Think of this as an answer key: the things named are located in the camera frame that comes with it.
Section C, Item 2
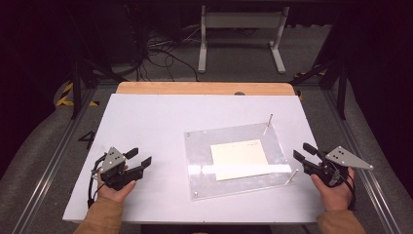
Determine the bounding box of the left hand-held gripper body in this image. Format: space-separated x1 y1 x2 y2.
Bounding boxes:
92 146 144 192

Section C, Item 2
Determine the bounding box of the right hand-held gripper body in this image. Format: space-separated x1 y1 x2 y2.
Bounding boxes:
301 145 375 188

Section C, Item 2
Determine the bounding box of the silver metal frame leg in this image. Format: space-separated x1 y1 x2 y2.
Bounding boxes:
284 168 300 186
263 113 275 137

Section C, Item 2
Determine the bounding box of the clear acrylic photo frame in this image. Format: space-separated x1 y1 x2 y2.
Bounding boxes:
183 122 295 202

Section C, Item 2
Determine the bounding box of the photo card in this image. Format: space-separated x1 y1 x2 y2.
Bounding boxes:
209 138 271 182

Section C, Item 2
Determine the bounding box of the person's left hand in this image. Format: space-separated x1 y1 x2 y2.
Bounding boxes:
96 164 137 205

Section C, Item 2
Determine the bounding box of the person's right hand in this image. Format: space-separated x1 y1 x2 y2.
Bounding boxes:
310 162 357 213

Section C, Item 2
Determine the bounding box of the white board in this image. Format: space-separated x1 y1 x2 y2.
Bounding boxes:
61 93 342 225

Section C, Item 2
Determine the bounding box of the black metal stand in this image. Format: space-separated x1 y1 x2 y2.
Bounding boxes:
65 8 129 120
289 30 351 121

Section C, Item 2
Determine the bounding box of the yellow black floor tape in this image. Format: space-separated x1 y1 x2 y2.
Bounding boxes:
55 81 100 108
293 64 326 80

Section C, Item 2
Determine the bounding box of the wooden table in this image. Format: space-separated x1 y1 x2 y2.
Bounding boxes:
115 81 297 97

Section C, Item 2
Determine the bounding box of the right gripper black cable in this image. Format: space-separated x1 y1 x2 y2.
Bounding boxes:
335 170 357 212

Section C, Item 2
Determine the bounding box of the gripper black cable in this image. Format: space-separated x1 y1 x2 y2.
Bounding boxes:
335 170 357 212
87 153 109 210

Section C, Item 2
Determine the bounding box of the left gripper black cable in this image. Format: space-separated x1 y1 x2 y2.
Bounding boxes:
87 153 109 210

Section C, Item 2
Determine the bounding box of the aluminium floor rail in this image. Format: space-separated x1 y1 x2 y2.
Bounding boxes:
320 87 404 234
11 85 99 234

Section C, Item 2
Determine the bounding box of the bundle of black floor cables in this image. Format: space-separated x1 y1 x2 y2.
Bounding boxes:
125 3 201 83

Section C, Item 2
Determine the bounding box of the white metal desk frame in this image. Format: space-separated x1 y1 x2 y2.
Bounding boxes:
197 4 291 75

